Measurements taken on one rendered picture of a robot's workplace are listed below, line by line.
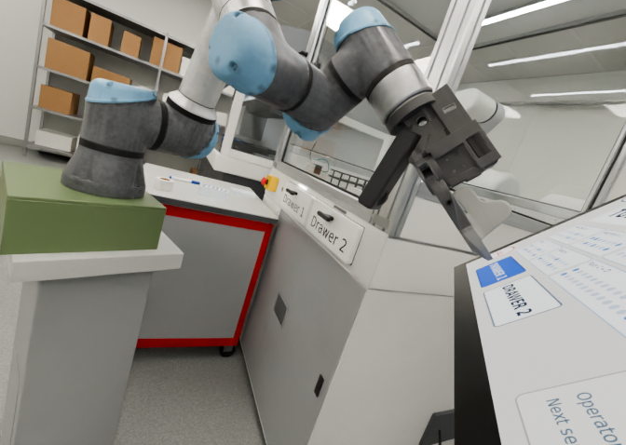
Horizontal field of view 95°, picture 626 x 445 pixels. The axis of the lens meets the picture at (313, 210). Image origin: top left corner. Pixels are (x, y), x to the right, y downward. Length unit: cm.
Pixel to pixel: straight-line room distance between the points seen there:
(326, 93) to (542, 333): 35
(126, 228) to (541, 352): 67
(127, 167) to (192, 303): 82
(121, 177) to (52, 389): 48
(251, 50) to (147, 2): 505
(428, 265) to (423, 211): 17
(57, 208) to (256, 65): 45
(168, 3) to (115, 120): 474
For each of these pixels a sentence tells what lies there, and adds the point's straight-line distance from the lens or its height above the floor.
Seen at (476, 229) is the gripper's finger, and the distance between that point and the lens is 38.
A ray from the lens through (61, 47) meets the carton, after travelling 491.
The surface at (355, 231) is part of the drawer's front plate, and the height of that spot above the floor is 91.
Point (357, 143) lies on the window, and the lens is 94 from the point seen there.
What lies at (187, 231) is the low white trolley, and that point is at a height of 63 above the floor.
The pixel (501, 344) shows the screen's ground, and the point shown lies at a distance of 24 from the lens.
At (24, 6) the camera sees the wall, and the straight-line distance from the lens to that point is 549.
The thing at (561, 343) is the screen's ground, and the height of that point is 101.
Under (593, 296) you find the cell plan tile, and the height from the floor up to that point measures 103.
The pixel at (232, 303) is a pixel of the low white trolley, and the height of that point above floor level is 32.
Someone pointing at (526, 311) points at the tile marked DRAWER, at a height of 101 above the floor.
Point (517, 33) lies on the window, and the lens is 94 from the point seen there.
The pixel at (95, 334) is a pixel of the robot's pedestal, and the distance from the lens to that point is 84.
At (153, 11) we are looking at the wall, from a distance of 536.
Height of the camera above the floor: 106
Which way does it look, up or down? 10 degrees down
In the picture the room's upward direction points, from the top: 18 degrees clockwise
